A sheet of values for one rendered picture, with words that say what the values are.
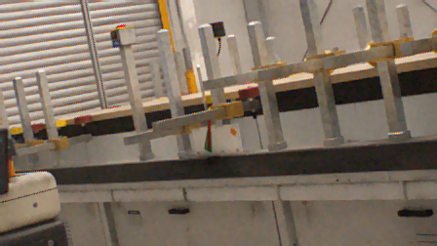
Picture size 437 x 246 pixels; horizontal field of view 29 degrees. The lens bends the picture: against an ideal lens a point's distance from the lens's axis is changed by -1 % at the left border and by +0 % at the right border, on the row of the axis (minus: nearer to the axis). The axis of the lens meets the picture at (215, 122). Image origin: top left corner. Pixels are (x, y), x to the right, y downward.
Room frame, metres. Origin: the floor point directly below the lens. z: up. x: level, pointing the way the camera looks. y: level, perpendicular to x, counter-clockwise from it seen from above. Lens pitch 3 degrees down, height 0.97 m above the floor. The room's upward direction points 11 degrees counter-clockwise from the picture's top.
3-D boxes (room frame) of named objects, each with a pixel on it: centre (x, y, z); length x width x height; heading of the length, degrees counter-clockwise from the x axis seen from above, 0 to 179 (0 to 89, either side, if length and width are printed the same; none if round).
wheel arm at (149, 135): (3.04, 0.14, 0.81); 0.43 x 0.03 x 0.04; 128
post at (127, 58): (3.31, 0.29, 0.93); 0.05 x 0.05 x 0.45; 38
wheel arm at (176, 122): (2.82, 0.02, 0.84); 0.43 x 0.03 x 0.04; 128
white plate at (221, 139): (2.91, 0.01, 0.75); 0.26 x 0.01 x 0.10; 38
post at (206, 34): (2.90, -0.03, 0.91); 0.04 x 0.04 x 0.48; 38
